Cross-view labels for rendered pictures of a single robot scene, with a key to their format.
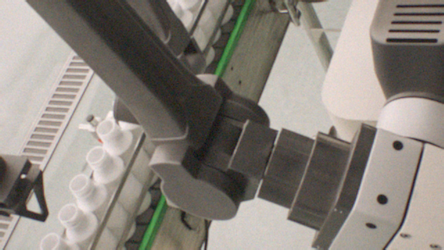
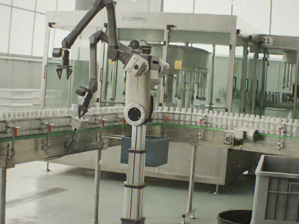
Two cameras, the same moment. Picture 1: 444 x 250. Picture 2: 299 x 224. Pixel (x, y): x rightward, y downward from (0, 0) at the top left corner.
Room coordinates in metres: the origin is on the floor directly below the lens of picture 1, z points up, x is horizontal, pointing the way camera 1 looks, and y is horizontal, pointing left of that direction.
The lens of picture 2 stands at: (-3.21, 1.60, 1.43)
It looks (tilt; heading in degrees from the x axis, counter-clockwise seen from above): 3 degrees down; 334
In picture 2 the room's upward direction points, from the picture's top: 4 degrees clockwise
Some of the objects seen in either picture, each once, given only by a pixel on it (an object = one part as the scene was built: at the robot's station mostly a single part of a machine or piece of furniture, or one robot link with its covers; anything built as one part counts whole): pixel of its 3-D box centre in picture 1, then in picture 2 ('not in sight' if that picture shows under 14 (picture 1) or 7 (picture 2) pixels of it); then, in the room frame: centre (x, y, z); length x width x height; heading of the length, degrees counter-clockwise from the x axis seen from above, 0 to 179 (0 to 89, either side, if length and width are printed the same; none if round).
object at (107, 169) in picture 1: (117, 180); (59, 120); (1.11, 0.21, 1.08); 0.06 x 0.06 x 0.17
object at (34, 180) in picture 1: (19, 198); (66, 73); (0.82, 0.27, 1.44); 0.07 x 0.07 x 0.09; 44
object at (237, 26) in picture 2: not in sight; (161, 97); (5.17, -2.73, 1.18); 2.88 x 2.73 x 2.35; 44
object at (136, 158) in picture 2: not in sight; (135, 177); (0.63, -0.23, 0.74); 0.11 x 0.11 x 0.40; 44
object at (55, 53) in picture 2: not in sight; (60, 49); (0.86, 0.31, 1.60); 0.12 x 0.09 x 0.12; 44
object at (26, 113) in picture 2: not in sight; (25, 122); (0.78, 0.55, 1.08); 0.06 x 0.06 x 0.17
